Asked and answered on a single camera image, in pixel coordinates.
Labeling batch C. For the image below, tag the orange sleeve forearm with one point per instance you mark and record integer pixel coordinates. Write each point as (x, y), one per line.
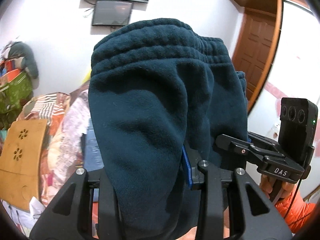
(299, 213)

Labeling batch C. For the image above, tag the green patterned storage bag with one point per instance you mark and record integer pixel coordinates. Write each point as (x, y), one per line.
(14, 95)

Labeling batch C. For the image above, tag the dark teal fleece pants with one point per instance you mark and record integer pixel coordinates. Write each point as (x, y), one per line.
(154, 85)

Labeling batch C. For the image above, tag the small dark wall monitor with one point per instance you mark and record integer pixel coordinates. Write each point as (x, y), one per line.
(111, 13)

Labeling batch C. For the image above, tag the printed newspaper-pattern bedspread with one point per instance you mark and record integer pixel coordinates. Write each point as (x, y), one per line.
(68, 120)

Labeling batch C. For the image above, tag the folded blue jeans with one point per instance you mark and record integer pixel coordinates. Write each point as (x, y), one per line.
(92, 156)

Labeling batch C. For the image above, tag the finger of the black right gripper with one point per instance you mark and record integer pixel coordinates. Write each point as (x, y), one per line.
(247, 150)

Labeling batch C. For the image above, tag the bamboo folding lap table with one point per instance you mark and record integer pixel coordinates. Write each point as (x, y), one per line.
(20, 162)

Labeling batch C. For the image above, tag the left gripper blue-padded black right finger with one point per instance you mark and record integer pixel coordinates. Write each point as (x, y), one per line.
(251, 214)

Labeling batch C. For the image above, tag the brown wooden door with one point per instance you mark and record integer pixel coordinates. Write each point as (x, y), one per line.
(255, 50)

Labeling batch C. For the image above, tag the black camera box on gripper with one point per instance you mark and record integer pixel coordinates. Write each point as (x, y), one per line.
(298, 122)

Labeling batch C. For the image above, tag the grey-green plush toy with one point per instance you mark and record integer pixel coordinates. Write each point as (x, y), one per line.
(23, 57)

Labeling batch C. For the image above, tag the white crumpled cloth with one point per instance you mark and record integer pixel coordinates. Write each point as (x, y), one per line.
(24, 220)

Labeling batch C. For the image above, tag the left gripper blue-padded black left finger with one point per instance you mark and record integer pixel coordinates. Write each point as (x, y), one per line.
(69, 214)

